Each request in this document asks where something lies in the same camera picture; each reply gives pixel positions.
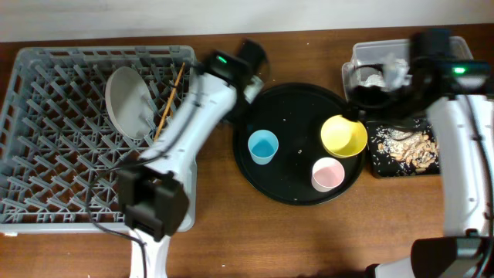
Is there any white tissue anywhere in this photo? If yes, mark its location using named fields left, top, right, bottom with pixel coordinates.
left=360, top=54, right=411, bottom=92

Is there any blue cup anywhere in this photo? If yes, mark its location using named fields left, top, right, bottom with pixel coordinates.
left=248, top=130, right=279, bottom=165

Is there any yellow bowl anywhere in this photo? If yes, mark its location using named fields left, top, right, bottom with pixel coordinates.
left=320, top=115, right=368, bottom=158

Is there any peanut shells and rice waste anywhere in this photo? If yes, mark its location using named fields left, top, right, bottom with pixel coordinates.
left=374, top=128, right=439, bottom=176

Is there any wooden chopstick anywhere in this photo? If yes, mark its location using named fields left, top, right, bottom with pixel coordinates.
left=154, top=63, right=185, bottom=141
left=163, top=76, right=180, bottom=119

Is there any pink cup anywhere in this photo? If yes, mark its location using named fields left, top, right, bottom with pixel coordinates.
left=311, top=158, right=345, bottom=192

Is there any grey round plate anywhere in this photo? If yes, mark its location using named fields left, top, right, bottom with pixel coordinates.
left=105, top=66, right=154, bottom=140

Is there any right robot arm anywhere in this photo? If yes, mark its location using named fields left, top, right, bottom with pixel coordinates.
left=343, top=29, right=493, bottom=277

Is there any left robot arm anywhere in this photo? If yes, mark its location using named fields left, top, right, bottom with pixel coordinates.
left=117, top=49, right=268, bottom=277

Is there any grey plastic dishwasher rack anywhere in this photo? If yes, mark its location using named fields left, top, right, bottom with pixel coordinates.
left=1, top=46, right=196, bottom=234

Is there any clear plastic bin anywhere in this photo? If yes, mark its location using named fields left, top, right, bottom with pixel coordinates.
left=344, top=29, right=490, bottom=117

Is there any black rectangular bin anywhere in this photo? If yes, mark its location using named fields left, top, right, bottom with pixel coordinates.
left=366, top=118, right=440, bottom=178

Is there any round black tray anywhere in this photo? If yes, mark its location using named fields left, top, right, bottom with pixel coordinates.
left=232, top=83, right=366, bottom=205

